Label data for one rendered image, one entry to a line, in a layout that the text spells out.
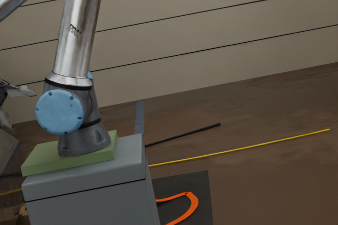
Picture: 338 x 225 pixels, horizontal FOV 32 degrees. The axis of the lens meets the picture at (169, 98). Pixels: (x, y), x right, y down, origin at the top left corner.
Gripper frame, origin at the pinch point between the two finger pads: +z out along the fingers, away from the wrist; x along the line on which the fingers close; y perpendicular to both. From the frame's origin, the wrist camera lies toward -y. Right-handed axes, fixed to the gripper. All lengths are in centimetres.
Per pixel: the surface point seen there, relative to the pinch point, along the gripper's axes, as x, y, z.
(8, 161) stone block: 84, 106, 5
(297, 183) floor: 29, 159, 170
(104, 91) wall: 196, 553, 72
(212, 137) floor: 84, 303, 152
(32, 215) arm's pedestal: 24.7, -11.8, 18.5
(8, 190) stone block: 89, 89, 12
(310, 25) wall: -20, 585, 258
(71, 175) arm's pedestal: 7.0, -8.1, 22.5
